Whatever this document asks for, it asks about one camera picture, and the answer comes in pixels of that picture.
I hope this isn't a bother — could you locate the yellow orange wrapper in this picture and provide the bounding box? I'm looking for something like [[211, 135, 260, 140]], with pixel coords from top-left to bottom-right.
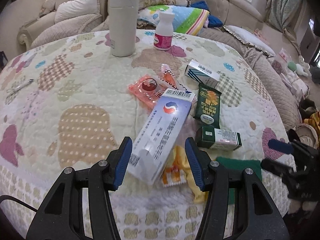
[[161, 145, 208, 204]]

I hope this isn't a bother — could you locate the green white small box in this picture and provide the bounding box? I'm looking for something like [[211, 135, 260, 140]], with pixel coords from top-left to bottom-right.
[[195, 126, 242, 151]]

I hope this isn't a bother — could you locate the large white blue medicine box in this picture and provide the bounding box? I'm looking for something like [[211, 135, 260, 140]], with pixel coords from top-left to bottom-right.
[[127, 89, 195, 185]]

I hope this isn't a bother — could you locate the green snack packet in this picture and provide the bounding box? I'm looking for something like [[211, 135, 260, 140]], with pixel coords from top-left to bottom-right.
[[194, 83, 221, 129]]

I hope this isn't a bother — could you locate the orange transparent snack wrapper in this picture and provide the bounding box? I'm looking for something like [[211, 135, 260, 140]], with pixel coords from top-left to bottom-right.
[[128, 63, 187, 109]]

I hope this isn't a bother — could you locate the white blue striped medicine box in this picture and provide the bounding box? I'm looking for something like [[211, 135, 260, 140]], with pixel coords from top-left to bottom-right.
[[184, 60, 220, 88]]

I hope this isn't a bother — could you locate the yellow brown cloth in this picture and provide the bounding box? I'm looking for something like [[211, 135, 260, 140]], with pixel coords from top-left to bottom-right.
[[304, 111, 320, 140]]

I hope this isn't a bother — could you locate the patchwork quilted table cover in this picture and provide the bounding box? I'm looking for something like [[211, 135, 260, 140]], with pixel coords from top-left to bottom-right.
[[1, 30, 294, 239]]

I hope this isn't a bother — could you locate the green plush toy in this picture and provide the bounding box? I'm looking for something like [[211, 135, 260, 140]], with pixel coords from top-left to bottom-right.
[[287, 61, 297, 72]]

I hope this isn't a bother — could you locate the clear bag of snacks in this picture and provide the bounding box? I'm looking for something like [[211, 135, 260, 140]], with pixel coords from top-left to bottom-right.
[[271, 48, 292, 75]]

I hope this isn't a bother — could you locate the white frilled cushion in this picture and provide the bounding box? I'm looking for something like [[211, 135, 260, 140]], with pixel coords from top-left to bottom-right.
[[223, 25, 276, 57]]

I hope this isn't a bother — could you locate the silver pen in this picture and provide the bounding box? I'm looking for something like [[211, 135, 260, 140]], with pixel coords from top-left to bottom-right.
[[9, 79, 34, 95]]

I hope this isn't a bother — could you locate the white pill bottle pink label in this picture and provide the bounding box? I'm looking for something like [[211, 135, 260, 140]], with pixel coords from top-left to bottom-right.
[[153, 11, 175, 50]]

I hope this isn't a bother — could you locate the blue knitted garment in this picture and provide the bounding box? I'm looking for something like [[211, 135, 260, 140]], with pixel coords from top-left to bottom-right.
[[190, 0, 224, 29]]

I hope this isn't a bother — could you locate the colourful cartoon pillow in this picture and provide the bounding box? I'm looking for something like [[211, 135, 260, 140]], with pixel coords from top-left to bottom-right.
[[138, 5, 209, 36]]

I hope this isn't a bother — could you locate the white cream left cushion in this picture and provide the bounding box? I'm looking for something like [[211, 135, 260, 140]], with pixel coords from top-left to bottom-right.
[[54, 0, 100, 24]]

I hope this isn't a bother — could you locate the white thermos bottle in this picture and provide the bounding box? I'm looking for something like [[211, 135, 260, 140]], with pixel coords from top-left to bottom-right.
[[108, 0, 139, 57]]

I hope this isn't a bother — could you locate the striped floral bolster pillow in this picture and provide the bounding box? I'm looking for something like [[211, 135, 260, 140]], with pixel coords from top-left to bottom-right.
[[139, 0, 190, 10]]

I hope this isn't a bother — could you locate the beige tufted sofa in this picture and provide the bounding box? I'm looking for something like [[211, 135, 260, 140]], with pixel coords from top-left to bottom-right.
[[17, 0, 311, 131]]

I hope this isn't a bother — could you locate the black cable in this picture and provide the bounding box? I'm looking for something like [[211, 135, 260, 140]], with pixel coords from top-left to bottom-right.
[[0, 194, 38, 213]]

